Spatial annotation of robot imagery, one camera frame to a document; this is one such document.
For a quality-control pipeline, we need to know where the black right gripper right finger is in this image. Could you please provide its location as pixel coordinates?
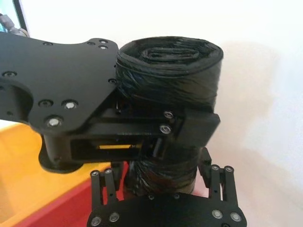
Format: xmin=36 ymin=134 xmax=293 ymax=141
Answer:
xmin=197 ymin=147 xmax=238 ymax=202

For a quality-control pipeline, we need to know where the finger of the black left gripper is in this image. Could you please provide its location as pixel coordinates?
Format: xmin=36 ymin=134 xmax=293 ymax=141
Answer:
xmin=70 ymin=94 xmax=222 ymax=164

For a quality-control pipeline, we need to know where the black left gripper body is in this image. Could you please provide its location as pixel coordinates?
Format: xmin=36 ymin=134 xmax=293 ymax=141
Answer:
xmin=0 ymin=32 xmax=119 ymax=173

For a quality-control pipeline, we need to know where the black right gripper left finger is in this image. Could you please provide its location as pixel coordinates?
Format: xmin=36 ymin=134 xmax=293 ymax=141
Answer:
xmin=90 ymin=163 xmax=124 ymax=211

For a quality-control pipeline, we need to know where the roll of black plastic bags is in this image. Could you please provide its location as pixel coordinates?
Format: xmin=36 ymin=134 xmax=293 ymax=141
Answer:
xmin=114 ymin=35 xmax=224 ymax=197

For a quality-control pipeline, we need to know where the dark-framed teal panel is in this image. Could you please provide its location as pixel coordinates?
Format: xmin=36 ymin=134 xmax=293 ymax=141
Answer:
xmin=0 ymin=0 xmax=33 ymax=36

